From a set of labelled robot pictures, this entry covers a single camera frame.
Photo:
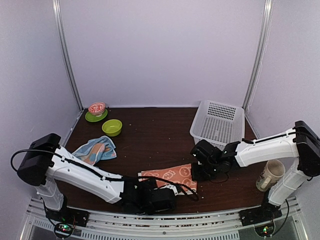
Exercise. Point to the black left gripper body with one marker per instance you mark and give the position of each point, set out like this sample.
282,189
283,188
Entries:
148,184

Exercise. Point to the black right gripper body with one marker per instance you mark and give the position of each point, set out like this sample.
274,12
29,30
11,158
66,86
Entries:
208,172

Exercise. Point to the orange bunny pattern towel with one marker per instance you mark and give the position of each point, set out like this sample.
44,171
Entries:
178,174

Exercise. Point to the white plastic basket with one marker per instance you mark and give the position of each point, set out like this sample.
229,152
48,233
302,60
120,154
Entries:
218,123

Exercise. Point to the blue patchwork towel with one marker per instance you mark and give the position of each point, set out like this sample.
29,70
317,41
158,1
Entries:
96,150

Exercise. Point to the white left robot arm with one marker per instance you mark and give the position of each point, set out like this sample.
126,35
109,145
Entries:
46,161

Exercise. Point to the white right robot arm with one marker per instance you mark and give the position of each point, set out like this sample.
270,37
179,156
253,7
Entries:
299,143

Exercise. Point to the beige ceramic mug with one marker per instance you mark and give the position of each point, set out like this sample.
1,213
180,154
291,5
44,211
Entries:
272,172

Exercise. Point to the lime green bowl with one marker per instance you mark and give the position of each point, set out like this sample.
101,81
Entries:
112,127

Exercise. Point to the lime green plate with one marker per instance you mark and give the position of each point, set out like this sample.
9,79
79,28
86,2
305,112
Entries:
93,118

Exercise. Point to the red patterned small bowl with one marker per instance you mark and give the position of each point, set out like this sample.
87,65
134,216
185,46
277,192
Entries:
97,108

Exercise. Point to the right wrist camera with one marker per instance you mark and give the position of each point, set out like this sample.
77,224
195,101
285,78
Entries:
206,153

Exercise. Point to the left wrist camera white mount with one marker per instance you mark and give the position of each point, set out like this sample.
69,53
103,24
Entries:
178,191

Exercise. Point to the aluminium front rail base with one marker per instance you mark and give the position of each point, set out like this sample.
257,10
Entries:
218,225

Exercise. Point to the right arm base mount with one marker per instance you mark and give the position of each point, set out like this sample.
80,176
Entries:
262,217

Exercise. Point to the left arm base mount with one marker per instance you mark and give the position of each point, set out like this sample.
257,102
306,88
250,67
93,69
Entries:
66,219

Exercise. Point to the right aluminium frame post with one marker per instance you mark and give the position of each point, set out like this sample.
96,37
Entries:
261,47

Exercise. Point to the aluminium frame post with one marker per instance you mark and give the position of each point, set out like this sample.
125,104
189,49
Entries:
65,53
261,47

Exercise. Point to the left aluminium frame post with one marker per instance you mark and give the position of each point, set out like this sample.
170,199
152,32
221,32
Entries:
65,53

